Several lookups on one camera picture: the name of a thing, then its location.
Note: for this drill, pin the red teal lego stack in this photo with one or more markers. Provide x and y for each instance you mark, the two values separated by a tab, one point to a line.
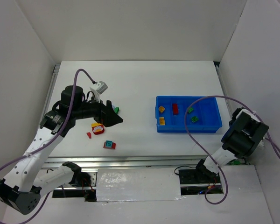
109	145

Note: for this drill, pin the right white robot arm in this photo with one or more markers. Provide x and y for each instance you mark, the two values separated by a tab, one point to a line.
210	166

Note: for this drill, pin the yellow lego plate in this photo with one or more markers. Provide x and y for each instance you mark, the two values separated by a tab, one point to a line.
162	121

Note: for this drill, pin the red yellow flower lego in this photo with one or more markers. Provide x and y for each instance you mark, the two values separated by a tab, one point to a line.
97	128

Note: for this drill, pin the red yellow lego brick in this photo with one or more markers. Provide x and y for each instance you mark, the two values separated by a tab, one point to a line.
175	109

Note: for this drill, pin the green rounded lego piece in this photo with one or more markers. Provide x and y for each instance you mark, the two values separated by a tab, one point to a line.
116	110

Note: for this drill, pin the green teal lego stack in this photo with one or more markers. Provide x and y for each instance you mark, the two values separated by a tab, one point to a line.
194	119

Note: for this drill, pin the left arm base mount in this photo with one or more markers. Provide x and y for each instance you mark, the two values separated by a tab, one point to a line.
85	190

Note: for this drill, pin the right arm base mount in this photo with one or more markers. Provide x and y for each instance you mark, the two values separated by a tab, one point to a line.
193	183

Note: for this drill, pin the blue plastic sorting bin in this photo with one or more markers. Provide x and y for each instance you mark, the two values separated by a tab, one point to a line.
206	110

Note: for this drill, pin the yellow face lego brick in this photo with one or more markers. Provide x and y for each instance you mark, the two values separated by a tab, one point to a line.
161	109

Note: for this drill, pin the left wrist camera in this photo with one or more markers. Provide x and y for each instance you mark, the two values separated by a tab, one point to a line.
97	89

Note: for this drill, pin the white foam board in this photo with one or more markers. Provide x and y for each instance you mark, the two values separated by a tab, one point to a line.
140	184

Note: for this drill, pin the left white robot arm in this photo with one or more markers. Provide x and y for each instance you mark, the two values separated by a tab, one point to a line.
21	188

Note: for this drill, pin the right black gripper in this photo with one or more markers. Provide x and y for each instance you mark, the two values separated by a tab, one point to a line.
263	130

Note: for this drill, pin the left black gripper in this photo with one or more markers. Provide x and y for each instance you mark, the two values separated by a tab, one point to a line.
102	113

